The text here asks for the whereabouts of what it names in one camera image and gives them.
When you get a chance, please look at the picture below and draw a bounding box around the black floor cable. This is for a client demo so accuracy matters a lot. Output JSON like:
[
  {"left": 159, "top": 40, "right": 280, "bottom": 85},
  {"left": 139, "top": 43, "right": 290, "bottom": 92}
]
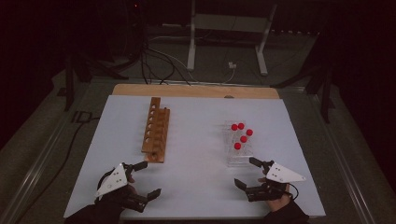
[{"left": 17, "top": 116, "right": 101, "bottom": 224}]

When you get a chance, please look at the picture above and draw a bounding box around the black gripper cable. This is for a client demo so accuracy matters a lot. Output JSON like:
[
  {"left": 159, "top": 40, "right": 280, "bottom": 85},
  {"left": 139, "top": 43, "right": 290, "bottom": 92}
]
[
  {"left": 96, "top": 169, "right": 118, "bottom": 189},
  {"left": 288, "top": 183, "right": 300, "bottom": 201}
]

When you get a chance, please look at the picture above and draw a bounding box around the wooden test tube rack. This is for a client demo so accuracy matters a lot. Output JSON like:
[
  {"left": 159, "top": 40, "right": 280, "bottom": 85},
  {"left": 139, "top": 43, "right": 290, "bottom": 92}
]
[{"left": 140, "top": 96, "right": 172, "bottom": 164}]

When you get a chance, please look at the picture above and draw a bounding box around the white cable with plug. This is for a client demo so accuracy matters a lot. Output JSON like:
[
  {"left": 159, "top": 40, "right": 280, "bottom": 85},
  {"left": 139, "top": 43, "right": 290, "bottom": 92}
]
[{"left": 221, "top": 61, "right": 238, "bottom": 85}]

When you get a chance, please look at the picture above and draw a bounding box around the person's right hand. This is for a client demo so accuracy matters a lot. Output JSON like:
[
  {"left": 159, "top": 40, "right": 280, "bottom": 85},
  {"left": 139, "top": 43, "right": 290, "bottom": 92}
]
[{"left": 257, "top": 176, "right": 292, "bottom": 214}]

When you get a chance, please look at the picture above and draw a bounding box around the white paper sheet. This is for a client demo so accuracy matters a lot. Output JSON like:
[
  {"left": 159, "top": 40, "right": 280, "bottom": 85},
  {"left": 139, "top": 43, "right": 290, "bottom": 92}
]
[{"left": 63, "top": 94, "right": 327, "bottom": 219}]

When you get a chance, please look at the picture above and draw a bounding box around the metal floor rail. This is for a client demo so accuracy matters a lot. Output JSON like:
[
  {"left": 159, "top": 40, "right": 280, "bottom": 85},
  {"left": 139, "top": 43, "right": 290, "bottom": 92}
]
[
  {"left": 0, "top": 118, "right": 74, "bottom": 224},
  {"left": 309, "top": 91, "right": 377, "bottom": 224}
]

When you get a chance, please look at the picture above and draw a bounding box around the person's left hand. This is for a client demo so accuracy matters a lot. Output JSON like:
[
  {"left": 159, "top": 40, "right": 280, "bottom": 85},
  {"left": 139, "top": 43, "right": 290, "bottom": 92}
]
[{"left": 102, "top": 175, "right": 137, "bottom": 212}]

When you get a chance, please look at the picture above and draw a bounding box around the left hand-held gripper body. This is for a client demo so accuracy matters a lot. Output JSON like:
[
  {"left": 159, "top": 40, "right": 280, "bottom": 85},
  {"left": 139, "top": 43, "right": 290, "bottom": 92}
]
[{"left": 93, "top": 161, "right": 150, "bottom": 214}]

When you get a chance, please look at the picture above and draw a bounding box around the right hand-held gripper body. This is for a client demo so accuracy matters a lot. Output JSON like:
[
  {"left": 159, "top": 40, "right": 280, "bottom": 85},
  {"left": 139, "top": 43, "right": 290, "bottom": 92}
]
[{"left": 245, "top": 161, "right": 307, "bottom": 203}]

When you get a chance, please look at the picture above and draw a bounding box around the clear plastic test tube rack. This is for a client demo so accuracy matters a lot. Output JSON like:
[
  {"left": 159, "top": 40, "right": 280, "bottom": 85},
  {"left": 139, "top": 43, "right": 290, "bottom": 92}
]
[{"left": 222, "top": 119, "right": 255, "bottom": 168}]

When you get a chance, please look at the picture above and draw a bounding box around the black stand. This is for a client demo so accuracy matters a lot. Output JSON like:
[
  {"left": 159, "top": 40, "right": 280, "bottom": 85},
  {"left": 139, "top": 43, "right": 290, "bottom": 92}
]
[
  {"left": 64, "top": 50, "right": 130, "bottom": 112},
  {"left": 270, "top": 27, "right": 337, "bottom": 124}
]

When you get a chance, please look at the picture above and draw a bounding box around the white metal stand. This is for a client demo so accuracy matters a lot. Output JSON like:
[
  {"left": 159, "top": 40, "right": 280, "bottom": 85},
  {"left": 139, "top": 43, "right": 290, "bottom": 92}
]
[{"left": 186, "top": 0, "right": 278, "bottom": 77}]

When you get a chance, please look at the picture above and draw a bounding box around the black cable bundle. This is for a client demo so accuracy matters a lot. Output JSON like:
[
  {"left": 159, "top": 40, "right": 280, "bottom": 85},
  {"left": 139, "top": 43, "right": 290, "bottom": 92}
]
[{"left": 139, "top": 43, "right": 192, "bottom": 87}]

